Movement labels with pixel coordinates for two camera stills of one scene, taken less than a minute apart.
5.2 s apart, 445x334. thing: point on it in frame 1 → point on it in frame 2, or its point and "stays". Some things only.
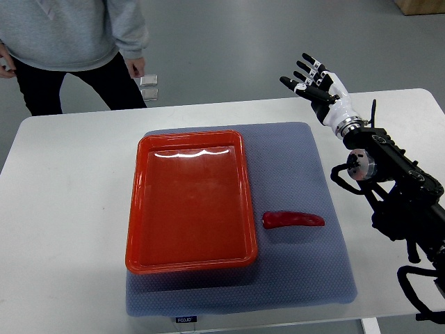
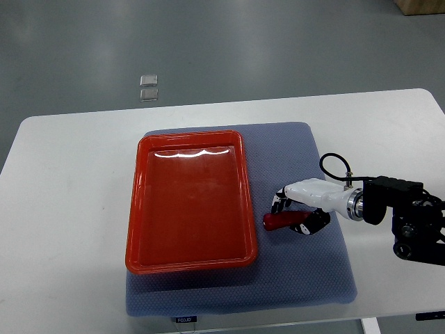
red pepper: x=277 y=219 stays
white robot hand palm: x=340 y=110 → x=319 y=193
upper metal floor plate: x=149 y=80 stays
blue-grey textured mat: x=295 y=266 stays
